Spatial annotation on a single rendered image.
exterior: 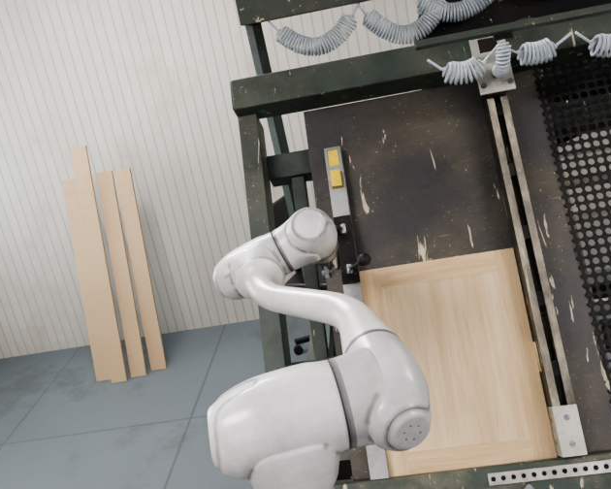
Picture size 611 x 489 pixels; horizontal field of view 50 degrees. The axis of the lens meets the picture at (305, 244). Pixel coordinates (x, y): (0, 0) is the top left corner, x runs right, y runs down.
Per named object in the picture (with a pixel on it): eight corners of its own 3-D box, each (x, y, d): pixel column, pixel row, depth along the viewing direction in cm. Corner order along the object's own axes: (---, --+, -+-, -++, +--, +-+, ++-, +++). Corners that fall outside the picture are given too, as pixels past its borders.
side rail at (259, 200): (285, 486, 186) (277, 491, 176) (245, 130, 214) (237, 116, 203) (305, 483, 186) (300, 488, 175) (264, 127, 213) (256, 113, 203)
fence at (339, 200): (371, 478, 178) (370, 480, 174) (325, 153, 201) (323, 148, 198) (389, 476, 177) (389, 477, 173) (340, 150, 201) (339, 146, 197)
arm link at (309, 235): (326, 211, 153) (276, 237, 154) (317, 190, 139) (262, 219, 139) (347, 250, 151) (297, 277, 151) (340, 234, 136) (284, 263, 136)
